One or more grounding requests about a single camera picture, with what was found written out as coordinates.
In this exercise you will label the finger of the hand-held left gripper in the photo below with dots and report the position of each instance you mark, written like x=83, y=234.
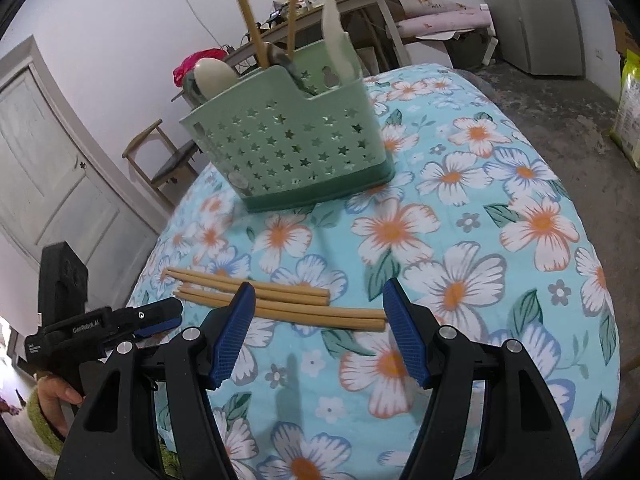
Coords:
x=150, y=310
x=160, y=328

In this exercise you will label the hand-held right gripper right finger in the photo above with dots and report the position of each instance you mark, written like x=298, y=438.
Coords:
x=407, y=337

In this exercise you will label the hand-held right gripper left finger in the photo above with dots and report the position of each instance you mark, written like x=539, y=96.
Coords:
x=232, y=335

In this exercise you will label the pile of wooden chopsticks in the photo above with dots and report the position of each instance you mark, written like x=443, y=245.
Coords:
x=290, y=294

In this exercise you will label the green plastic utensil basket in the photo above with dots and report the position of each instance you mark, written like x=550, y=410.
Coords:
x=280, y=135

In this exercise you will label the cream plastic spoon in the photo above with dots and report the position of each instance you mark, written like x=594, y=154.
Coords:
x=212, y=77

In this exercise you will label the long wooden chopstick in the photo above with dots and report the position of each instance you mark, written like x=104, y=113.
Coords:
x=292, y=10
x=245, y=10

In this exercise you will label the person's left hand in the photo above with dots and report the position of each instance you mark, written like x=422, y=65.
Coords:
x=55, y=395

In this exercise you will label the white door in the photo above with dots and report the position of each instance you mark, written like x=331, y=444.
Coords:
x=50, y=170

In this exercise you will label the floral blue tablecloth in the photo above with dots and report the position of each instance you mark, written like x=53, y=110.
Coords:
x=450, y=220

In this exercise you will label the wooden chair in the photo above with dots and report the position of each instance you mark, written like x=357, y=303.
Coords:
x=175, y=162

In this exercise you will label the small steel spoon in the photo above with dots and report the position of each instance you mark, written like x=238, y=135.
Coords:
x=239, y=183

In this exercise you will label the red plastic bag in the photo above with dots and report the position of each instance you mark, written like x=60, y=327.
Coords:
x=197, y=62

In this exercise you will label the grey side table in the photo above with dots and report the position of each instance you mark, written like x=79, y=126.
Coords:
x=392, y=30

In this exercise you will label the white plastic rice paddle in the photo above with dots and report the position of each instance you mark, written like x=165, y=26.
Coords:
x=334, y=35

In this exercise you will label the yellow white rice sack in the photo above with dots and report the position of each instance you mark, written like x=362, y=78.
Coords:
x=630, y=110

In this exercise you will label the pink rolled mat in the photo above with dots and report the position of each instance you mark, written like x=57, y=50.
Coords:
x=440, y=20

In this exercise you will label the grey cabinet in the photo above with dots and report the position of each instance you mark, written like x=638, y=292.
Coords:
x=540, y=20

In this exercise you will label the cardboard box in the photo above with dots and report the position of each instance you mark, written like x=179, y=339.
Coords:
x=627, y=30

